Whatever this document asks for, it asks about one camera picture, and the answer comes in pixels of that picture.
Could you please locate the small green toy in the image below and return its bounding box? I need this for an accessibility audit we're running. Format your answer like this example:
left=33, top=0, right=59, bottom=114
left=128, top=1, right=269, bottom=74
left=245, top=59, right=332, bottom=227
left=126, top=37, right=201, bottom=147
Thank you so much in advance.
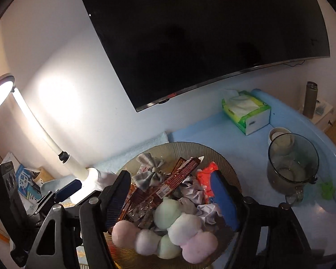
left=318, top=181, right=336, bottom=199

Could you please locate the red brown snack packet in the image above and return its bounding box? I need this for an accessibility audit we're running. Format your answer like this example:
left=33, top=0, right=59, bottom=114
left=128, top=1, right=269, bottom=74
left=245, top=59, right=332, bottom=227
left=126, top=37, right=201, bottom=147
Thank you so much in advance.
left=118, top=185, right=163, bottom=225

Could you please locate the blue cover book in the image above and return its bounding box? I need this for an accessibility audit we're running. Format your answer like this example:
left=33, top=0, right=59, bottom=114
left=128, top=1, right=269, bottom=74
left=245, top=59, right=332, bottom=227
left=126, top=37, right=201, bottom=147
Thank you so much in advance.
left=17, top=164, right=42, bottom=204

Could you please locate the brown ribbed glass bowl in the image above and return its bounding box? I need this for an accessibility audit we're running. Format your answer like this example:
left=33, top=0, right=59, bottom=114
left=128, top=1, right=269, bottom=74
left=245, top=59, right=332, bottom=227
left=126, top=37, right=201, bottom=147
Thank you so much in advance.
left=101, top=141, right=243, bottom=269

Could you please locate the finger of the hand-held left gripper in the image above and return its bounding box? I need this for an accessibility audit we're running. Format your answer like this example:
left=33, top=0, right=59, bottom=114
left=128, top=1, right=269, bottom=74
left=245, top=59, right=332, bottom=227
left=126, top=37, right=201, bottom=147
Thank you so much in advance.
left=28, top=180, right=82, bottom=219

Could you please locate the white ceramic cup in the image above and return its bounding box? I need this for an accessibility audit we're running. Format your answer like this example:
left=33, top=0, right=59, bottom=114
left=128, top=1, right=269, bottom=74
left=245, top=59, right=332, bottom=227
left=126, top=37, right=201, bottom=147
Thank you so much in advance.
left=269, top=127, right=295, bottom=157

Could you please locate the black flat screen television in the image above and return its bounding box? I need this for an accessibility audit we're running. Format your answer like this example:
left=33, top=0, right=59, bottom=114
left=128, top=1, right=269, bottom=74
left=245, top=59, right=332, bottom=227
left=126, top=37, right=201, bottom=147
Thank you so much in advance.
left=73, top=0, right=331, bottom=113

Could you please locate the glass pitcher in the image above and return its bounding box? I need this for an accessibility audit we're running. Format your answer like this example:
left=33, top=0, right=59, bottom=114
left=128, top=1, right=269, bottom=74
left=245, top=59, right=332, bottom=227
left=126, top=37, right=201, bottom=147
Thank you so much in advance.
left=267, top=133, right=320, bottom=202

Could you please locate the long red cardboard box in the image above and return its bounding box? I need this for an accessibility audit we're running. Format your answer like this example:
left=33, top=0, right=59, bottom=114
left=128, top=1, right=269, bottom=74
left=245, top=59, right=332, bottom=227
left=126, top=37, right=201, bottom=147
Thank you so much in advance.
left=157, top=157, right=205, bottom=199

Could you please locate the green white tissue box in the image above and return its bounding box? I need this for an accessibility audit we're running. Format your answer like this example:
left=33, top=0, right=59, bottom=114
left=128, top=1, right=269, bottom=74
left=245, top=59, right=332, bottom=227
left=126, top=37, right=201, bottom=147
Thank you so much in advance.
left=221, top=90, right=271, bottom=135

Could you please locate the black television cable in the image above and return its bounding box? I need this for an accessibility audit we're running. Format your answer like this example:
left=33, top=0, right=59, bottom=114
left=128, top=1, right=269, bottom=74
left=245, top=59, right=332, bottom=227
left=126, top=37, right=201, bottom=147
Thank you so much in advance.
left=283, top=59, right=306, bottom=67

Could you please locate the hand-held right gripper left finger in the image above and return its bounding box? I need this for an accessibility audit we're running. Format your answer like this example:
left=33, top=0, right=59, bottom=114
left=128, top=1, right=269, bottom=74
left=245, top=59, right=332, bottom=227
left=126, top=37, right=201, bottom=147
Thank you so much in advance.
left=26, top=170, right=132, bottom=269

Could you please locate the white side table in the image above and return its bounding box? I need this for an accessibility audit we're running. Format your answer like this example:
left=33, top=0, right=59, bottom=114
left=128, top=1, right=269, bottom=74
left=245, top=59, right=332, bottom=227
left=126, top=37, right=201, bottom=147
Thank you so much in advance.
left=314, top=98, right=336, bottom=129

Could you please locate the olive thermos bottle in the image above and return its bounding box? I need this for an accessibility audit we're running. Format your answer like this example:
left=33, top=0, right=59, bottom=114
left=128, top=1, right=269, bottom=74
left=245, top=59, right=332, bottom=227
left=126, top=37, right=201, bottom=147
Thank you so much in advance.
left=302, top=81, right=318, bottom=118

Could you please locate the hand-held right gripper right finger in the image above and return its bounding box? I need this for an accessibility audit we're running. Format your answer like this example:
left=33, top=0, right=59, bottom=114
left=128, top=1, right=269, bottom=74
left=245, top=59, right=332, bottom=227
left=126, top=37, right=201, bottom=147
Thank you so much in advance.
left=210, top=170, right=312, bottom=269

